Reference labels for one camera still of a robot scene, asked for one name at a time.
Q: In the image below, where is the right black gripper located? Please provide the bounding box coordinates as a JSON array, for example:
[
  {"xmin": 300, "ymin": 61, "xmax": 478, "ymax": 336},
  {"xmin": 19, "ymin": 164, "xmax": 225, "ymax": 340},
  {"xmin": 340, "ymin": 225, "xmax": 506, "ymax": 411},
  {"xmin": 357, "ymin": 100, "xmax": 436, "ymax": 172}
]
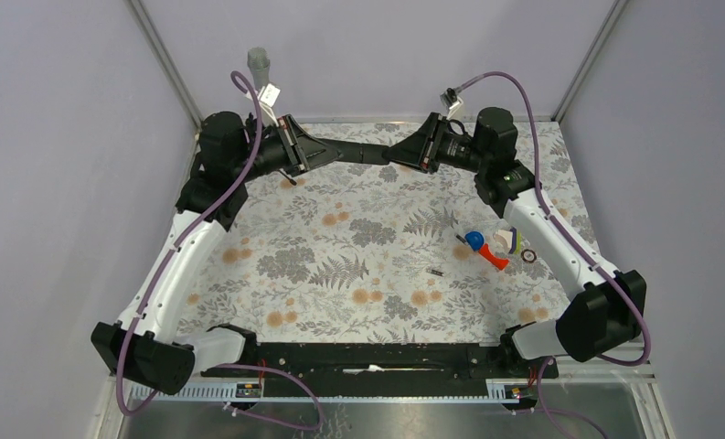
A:
[{"xmin": 382, "ymin": 112, "xmax": 489, "ymax": 175}]

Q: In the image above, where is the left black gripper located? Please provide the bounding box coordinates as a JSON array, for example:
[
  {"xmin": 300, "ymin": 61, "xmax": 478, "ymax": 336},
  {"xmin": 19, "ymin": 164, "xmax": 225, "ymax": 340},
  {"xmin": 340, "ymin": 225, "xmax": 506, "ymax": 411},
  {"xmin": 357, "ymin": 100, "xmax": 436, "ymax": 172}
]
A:
[{"xmin": 233, "ymin": 113, "xmax": 343, "ymax": 182}]

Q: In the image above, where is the black remote control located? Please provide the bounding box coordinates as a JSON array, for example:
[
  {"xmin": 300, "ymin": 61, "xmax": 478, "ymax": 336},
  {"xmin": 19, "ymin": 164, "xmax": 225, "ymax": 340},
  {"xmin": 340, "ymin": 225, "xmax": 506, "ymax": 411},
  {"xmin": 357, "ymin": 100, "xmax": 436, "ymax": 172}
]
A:
[{"xmin": 330, "ymin": 140, "xmax": 389, "ymax": 166}]

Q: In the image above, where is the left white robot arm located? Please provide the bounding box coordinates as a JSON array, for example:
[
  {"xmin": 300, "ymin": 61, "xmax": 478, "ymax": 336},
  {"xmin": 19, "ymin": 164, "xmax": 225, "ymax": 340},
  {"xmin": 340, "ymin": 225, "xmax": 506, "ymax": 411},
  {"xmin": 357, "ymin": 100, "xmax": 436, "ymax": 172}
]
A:
[{"xmin": 91, "ymin": 112, "xmax": 346, "ymax": 395}]

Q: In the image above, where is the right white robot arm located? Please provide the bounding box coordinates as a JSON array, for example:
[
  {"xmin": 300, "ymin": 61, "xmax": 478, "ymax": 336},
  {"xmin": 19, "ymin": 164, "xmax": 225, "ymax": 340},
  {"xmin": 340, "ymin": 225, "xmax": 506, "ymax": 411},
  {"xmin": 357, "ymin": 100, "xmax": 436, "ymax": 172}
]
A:
[{"xmin": 382, "ymin": 107, "xmax": 651, "ymax": 377}]

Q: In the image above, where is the black tripod microphone stand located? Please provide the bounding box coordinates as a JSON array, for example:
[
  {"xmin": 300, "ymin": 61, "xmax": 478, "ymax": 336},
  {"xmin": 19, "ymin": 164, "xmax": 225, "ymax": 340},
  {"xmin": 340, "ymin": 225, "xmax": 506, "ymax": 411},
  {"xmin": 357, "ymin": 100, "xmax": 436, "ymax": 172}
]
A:
[{"xmin": 245, "ymin": 126, "xmax": 293, "ymax": 183}]

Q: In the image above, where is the floral patterned mat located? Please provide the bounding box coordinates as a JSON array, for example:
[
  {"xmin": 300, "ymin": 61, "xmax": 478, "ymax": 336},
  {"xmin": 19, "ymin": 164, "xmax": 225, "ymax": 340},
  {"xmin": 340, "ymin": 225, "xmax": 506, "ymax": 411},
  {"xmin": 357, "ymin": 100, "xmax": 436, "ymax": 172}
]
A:
[{"xmin": 176, "ymin": 122, "xmax": 630, "ymax": 346}]

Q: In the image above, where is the blue and orange toy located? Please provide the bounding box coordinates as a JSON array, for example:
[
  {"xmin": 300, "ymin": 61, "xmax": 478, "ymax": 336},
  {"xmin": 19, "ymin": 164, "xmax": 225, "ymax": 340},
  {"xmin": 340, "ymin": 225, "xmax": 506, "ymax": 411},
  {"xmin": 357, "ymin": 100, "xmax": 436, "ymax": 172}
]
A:
[{"xmin": 464, "ymin": 231, "xmax": 509, "ymax": 271}]

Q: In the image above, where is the silver microphone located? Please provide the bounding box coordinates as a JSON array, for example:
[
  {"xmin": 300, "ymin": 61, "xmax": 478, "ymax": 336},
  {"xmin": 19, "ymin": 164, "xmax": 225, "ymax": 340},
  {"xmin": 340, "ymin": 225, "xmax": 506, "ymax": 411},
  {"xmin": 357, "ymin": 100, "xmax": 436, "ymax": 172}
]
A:
[{"xmin": 247, "ymin": 47, "xmax": 271, "ymax": 91}]

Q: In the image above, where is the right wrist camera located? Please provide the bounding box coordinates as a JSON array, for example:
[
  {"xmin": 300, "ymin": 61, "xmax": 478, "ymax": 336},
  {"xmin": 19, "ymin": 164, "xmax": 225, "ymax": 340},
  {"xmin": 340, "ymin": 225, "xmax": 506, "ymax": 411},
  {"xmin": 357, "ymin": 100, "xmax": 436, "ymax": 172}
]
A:
[{"xmin": 440, "ymin": 88, "xmax": 464, "ymax": 121}]

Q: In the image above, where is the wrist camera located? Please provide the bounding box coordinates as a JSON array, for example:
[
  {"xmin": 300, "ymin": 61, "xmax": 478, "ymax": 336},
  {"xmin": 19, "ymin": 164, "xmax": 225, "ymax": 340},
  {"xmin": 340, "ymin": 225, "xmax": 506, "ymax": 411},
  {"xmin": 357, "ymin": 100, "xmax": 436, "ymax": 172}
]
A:
[
  {"xmin": 440, "ymin": 88, "xmax": 464, "ymax": 121},
  {"xmin": 257, "ymin": 83, "xmax": 281, "ymax": 126}
]

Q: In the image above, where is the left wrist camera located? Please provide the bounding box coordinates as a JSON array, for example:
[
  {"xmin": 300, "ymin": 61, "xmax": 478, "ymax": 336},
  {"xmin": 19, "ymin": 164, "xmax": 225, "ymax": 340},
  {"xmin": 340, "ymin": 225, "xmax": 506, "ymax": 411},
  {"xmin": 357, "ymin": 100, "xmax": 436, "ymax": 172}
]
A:
[{"xmin": 257, "ymin": 83, "xmax": 281, "ymax": 126}]

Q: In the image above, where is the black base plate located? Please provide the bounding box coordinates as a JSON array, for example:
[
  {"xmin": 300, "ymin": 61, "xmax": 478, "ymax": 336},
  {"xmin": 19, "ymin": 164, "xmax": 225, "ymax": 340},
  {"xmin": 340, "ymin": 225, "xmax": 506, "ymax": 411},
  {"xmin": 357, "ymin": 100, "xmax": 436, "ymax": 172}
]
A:
[{"xmin": 202, "ymin": 342, "xmax": 542, "ymax": 387}]

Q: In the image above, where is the white slotted cable duct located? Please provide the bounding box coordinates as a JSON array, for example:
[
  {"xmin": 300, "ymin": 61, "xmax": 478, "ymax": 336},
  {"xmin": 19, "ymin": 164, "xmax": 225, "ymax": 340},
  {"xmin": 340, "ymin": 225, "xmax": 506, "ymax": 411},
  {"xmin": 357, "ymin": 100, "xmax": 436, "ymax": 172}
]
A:
[{"xmin": 155, "ymin": 377, "xmax": 520, "ymax": 404}]

